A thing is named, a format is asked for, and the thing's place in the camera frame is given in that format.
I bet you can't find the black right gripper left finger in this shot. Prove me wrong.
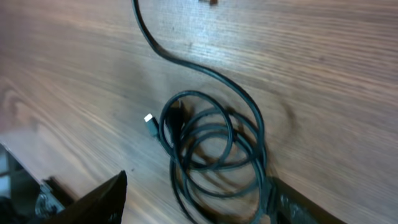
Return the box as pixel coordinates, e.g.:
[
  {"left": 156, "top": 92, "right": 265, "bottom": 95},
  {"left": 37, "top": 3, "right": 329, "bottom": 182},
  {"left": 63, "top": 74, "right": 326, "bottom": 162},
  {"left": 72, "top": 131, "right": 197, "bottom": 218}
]
[{"left": 40, "top": 170, "right": 127, "bottom": 224}]

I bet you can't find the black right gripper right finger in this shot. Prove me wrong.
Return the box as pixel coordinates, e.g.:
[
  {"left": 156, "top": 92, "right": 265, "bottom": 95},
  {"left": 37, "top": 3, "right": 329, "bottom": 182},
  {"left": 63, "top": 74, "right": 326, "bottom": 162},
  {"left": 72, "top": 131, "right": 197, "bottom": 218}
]
[{"left": 267, "top": 177, "right": 345, "bottom": 224}]

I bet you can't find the black USB cable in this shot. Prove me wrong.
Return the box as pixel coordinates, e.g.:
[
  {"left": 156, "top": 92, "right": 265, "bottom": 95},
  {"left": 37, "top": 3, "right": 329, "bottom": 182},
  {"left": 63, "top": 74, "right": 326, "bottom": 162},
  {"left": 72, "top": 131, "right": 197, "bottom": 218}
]
[{"left": 130, "top": 0, "right": 274, "bottom": 224}]

